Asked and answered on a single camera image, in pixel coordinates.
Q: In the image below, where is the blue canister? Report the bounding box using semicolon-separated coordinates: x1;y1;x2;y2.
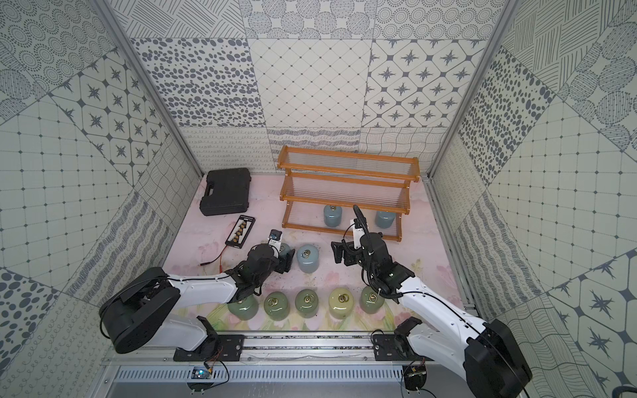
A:
375;211;396;229
323;205;343;228
296;244;319;274
279;243;295;270

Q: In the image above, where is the green canister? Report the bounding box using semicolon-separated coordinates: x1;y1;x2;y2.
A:
359;286;385;314
227;295;259;321
264;291;290;322
295;289;319;318

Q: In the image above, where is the cream yellow canister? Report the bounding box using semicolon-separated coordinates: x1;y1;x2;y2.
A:
328;288;354;320

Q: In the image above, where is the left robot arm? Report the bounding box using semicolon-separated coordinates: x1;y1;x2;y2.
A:
99;242;295;362

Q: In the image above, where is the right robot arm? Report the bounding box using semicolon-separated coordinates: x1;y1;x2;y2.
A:
331;206;532;397

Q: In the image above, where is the wooden three-tier shelf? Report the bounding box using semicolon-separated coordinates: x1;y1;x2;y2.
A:
277;145;421;241

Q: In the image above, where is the floral pink table mat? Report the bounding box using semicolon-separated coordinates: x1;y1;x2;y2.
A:
163;175;462;331

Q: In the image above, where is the red black test lead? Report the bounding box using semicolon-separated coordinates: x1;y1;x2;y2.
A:
199;245;228;267

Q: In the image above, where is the black battery holder tray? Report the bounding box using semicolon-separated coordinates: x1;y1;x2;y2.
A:
225;215;256;249

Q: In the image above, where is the black plastic tool case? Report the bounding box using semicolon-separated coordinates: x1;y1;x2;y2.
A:
199;167;251;217

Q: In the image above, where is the green circuit board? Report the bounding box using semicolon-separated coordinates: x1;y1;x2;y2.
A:
187;366;214;391

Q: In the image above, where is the black connector module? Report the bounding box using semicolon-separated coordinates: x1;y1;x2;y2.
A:
402;364;427;391

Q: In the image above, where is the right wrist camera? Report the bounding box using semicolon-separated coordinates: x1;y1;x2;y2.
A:
353;228;365;250

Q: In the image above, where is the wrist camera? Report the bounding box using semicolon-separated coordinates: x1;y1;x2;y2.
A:
353;228;365;250
268;229;282;250

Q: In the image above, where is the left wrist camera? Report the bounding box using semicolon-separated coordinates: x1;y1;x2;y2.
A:
268;229;282;250

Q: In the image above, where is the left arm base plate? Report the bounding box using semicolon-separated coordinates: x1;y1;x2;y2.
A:
173;334;246;363

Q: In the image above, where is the aluminium mounting rail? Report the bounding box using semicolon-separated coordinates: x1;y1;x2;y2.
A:
99;330;449;366

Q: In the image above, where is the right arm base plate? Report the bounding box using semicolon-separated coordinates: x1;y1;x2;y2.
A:
370;333;423;362

